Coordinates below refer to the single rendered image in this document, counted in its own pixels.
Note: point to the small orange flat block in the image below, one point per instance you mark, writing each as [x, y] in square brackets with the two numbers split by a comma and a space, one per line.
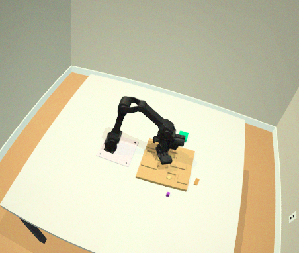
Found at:
[196, 181]

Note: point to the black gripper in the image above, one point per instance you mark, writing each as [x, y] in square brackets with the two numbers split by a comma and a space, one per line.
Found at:
[162, 151]

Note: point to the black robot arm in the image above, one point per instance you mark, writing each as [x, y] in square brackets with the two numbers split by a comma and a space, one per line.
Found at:
[167, 130]

